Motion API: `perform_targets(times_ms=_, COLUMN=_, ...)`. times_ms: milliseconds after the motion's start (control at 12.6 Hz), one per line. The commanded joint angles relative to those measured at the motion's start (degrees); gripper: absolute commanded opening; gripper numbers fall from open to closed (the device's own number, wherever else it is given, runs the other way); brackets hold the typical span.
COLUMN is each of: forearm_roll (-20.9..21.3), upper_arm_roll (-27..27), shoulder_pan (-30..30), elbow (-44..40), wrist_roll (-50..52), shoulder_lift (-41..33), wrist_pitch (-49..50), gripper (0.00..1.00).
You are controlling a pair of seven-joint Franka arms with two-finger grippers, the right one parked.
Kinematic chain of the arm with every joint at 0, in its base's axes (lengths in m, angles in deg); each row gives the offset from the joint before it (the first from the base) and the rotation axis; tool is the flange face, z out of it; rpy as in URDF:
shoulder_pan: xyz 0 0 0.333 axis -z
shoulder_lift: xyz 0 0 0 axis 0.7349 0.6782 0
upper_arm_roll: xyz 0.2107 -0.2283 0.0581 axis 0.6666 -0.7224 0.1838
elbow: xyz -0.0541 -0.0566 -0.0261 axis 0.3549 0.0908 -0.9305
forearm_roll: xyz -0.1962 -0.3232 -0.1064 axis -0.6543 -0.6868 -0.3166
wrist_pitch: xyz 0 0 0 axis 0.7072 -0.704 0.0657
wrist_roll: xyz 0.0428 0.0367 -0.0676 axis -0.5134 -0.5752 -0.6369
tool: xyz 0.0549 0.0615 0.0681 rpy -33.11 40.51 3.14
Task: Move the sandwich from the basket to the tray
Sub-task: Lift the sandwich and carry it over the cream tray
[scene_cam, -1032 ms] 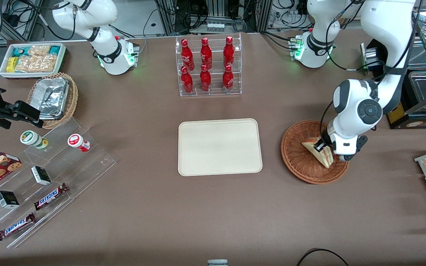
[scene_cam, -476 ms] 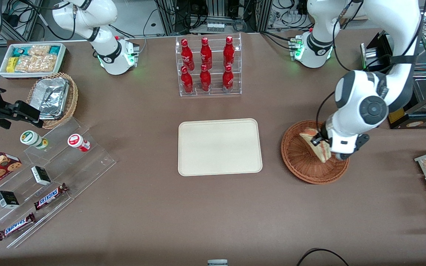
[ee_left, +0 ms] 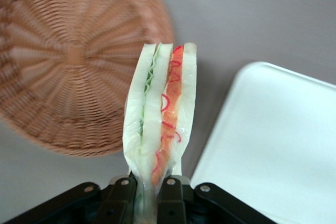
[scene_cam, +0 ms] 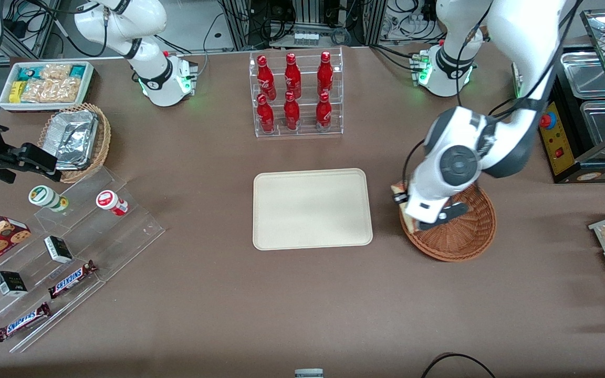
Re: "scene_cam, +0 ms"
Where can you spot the triangular sandwich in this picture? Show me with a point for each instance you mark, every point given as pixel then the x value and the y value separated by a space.
pixel 410 224

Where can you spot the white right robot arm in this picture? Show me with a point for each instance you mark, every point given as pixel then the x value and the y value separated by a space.
pixel 150 79

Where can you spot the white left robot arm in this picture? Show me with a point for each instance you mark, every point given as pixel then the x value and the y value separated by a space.
pixel 518 31

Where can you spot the brown wicker basket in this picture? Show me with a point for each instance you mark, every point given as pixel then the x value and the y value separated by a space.
pixel 465 239

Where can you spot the light wicker basket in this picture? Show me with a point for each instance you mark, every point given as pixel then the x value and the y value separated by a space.
pixel 102 142

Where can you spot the cream rectangular tray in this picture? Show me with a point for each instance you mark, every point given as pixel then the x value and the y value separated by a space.
pixel 313 210

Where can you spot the green lidded cup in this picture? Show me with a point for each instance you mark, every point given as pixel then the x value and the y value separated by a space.
pixel 44 196

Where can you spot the aluminium foil container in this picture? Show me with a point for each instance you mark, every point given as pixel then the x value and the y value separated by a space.
pixel 74 139

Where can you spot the white snack bin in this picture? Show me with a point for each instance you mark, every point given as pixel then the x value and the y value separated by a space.
pixel 6 102

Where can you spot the yellow snack packet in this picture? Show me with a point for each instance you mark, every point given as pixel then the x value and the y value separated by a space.
pixel 16 92

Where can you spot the clear rice cracker bag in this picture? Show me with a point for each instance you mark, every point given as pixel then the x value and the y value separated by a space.
pixel 54 72
pixel 50 90

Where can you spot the red lidded cup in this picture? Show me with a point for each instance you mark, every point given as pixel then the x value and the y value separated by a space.
pixel 109 201

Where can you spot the teal snack packet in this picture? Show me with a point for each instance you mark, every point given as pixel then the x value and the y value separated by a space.
pixel 27 73
pixel 78 71

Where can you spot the small black box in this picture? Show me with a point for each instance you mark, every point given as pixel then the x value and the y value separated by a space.
pixel 11 283
pixel 58 249

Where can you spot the clear acrylic stepped stand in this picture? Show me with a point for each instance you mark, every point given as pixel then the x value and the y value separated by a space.
pixel 124 236

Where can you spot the red cola bottle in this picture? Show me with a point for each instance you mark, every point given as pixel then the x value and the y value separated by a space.
pixel 291 113
pixel 266 79
pixel 292 76
pixel 325 73
pixel 266 115
pixel 323 113

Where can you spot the clear acrylic bottle rack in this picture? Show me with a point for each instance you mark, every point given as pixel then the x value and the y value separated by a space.
pixel 308 128

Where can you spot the snickers bar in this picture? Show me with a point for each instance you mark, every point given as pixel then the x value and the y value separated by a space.
pixel 23 322
pixel 71 279

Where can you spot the black hot food display case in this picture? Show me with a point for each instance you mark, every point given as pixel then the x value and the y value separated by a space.
pixel 554 142

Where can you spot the white power strip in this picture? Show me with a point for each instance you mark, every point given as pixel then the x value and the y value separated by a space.
pixel 305 38

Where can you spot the grey device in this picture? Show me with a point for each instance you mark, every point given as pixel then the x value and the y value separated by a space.
pixel 309 373

